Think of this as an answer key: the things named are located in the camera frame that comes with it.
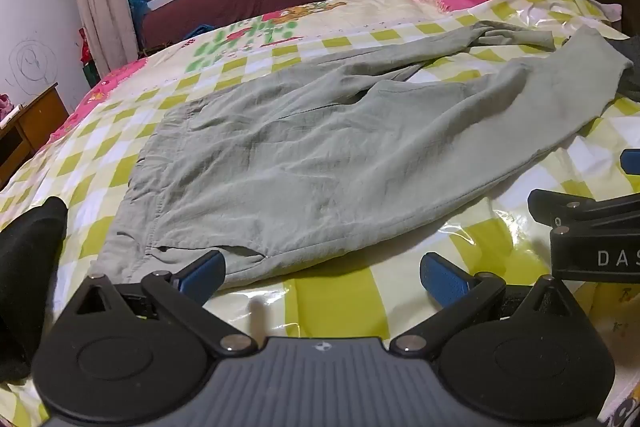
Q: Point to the grey-green pants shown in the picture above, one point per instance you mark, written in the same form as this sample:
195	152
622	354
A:
310	157

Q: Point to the wooden desk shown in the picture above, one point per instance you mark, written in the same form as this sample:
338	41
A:
30	127

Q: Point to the blue cloth on sofa arm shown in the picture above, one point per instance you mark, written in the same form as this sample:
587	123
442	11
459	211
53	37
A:
137	7

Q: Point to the dark grey cloth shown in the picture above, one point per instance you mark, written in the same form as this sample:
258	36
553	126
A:
631	72

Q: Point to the small blue cloth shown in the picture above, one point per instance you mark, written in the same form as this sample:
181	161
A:
200	31

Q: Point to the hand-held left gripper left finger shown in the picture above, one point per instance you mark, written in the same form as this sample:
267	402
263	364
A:
200	279

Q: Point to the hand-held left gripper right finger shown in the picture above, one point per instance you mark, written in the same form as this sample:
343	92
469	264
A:
445	279

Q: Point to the yellow checked plastic bed cover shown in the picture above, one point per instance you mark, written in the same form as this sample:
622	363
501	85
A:
75	167

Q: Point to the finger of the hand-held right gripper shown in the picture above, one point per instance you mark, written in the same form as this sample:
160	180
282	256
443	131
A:
631	161
590	227

